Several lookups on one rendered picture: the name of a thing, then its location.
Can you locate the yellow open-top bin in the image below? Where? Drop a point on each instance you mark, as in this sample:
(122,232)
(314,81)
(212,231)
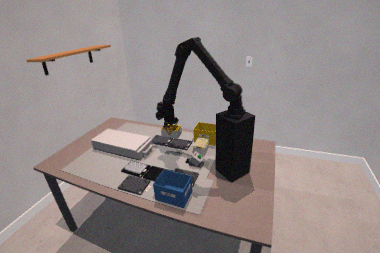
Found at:
(205,130)

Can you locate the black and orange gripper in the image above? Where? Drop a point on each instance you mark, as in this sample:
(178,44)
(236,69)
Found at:
(172,120)

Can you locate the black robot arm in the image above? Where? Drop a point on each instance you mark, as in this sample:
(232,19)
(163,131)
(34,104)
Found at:
(230,94)

